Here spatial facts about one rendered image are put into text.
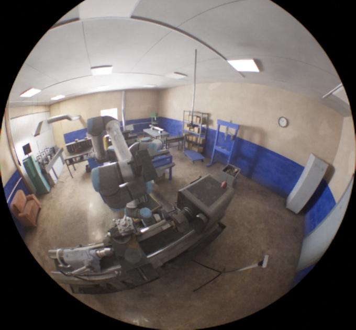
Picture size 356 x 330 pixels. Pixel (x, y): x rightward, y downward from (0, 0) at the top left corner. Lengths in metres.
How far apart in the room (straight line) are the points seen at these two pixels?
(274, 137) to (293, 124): 0.84
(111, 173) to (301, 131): 4.08
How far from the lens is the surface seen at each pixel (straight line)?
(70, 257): 1.43
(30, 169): 4.74
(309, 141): 4.07
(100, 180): 0.40
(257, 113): 3.92
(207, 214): 1.06
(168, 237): 1.55
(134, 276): 1.38
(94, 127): 0.83
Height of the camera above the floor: 2.20
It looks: 25 degrees down
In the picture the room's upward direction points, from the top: 3 degrees clockwise
